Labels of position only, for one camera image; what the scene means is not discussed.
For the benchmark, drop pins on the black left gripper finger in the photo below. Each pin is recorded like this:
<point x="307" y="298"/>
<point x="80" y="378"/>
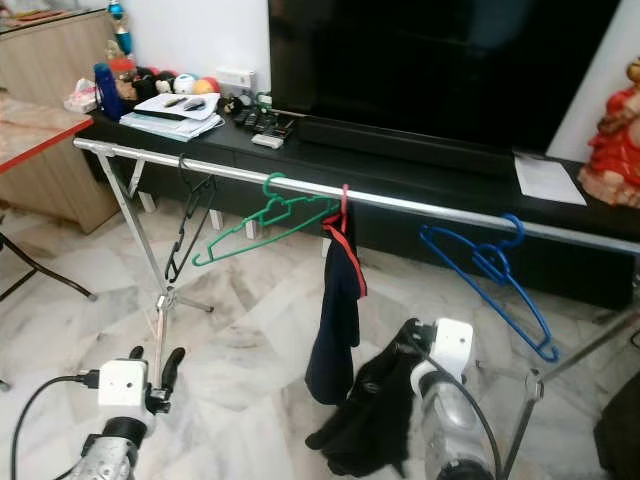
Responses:
<point x="175" y="365"/>
<point x="137" y="352"/>

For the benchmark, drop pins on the black printed T-shirt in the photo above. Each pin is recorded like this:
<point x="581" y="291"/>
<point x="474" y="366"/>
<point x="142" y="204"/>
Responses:
<point x="370" y="410"/>

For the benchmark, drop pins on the black plastic hanger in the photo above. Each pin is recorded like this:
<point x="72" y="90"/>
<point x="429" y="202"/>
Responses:
<point x="193" y="185"/>

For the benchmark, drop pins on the green plastic hanger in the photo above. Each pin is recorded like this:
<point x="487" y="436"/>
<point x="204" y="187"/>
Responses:
<point x="270" y="212"/>

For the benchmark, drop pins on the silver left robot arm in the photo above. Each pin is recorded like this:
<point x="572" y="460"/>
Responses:
<point x="115" y="455"/>

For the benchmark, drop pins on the blue plastic hanger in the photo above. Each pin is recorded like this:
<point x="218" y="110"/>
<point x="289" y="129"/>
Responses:
<point x="495" y="268"/>

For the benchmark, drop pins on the red plastic hanger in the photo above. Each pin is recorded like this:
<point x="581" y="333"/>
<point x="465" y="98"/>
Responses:
<point x="345" y="203"/>

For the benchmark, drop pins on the navy blue garment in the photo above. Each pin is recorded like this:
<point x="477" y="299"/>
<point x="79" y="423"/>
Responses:
<point x="338" y="320"/>

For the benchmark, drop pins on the black TV console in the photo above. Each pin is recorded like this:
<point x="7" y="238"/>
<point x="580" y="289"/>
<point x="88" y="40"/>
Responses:
<point x="420" y="195"/>

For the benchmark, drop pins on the silver metal clothes rack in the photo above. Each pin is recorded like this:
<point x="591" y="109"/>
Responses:
<point x="240" y="173"/>

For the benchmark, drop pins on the white paper sheet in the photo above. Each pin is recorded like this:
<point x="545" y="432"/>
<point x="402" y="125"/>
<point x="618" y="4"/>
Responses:
<point x="550" y="180"/>

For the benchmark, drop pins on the stack of white papers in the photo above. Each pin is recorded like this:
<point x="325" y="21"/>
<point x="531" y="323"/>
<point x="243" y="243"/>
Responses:
<point x="172" y="122"/>

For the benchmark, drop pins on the marble folding table red edge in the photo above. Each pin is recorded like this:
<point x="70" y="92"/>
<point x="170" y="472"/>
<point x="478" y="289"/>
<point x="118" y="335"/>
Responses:
<point x="40" y="130"/>

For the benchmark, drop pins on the small white box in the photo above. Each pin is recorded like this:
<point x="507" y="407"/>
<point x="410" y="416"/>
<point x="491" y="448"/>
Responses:
<point x="268" y="141"/>

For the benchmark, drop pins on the black pen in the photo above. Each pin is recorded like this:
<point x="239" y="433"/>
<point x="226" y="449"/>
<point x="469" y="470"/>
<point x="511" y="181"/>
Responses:
<point x="174" y="101"/>

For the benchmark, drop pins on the black remote control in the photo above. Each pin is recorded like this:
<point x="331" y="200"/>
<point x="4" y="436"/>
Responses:
<point x="256" y="120"/>
<point x="243" y="116"/>

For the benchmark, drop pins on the blue water bottle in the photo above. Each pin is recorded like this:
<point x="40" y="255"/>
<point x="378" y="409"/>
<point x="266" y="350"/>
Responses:
<point x="108" y="92"/>

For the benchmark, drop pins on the pink white tissue box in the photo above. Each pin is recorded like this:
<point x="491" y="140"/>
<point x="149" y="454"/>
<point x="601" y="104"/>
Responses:
<point x="82" y="95"/>

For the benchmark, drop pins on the black flat television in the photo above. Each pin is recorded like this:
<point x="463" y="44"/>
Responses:
<point x="440" y="70"/>

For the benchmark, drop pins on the black round plush toy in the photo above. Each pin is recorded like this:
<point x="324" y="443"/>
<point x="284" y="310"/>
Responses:
<point x="147" y="82"/>

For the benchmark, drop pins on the black white mouse plush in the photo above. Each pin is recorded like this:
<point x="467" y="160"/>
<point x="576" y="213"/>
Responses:
<point x="165" y="82"/>

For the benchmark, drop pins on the white blue round plush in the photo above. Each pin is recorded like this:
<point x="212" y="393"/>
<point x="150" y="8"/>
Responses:
<point x="184" y="84"/>

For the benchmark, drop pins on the orange red round plush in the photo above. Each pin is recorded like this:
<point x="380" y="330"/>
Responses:
<point x="206" y="85"/>

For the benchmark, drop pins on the red seated figurine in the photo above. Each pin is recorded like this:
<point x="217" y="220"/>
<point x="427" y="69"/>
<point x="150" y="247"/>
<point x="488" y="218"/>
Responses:
<point x="615" y="140"/>

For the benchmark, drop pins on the green white mug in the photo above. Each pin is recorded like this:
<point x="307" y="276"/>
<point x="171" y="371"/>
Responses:
<point x="260" y="100"/>

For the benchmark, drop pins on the gold blue trophy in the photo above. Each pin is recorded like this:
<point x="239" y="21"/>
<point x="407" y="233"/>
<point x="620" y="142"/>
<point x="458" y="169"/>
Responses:
<point x="122" y="30"/>

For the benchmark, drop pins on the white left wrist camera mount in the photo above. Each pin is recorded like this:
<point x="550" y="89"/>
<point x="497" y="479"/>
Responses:
<point x="125" y="385"/>

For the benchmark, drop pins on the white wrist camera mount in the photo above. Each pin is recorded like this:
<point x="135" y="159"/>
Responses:
<point x="455" y="345"/>
<point x="125" y="385"/>

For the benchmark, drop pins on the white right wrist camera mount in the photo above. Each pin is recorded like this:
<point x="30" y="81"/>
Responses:
<point x="455" y="345"/>

